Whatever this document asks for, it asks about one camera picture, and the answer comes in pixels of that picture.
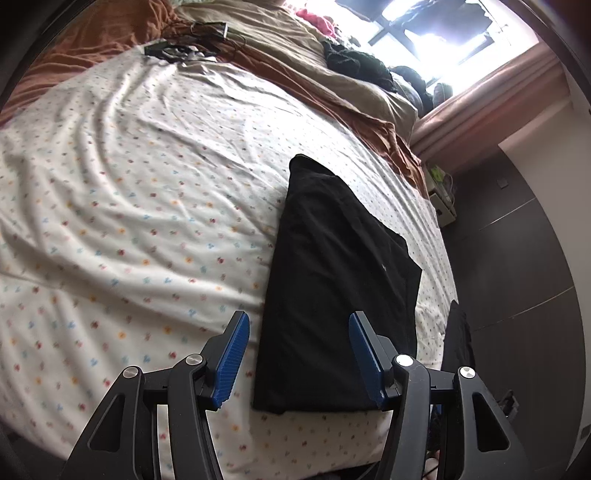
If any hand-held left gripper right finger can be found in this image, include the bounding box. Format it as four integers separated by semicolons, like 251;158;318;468
348;311;539;480

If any pile of dark clothes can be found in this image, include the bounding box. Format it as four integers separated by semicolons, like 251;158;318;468
321;39;435;112

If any black garment with white print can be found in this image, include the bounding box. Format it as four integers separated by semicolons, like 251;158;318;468
252;154;424;415

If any beige duvet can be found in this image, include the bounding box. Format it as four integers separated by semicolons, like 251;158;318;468
175;0;419;136

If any brown blanket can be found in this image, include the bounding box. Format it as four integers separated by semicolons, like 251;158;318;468
0;0;431;199

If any window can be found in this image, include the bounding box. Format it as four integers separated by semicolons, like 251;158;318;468
336;0;542;95

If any pink curtain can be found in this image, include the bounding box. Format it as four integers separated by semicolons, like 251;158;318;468
409;41;570;175

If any red cloth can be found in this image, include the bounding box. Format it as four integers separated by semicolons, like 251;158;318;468
295;6;343;38

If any black device with cables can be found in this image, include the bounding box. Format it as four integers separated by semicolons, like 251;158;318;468
187;20;251;52

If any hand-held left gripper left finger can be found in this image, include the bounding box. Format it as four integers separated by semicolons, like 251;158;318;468
67;310;252;480

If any floral white bed sheet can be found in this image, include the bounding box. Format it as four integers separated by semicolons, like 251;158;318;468
0;51;457;480

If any black cloth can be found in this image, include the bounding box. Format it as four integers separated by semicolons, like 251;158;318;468
441;300;477;376

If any white box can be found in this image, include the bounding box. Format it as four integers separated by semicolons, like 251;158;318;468
427;187;459;229

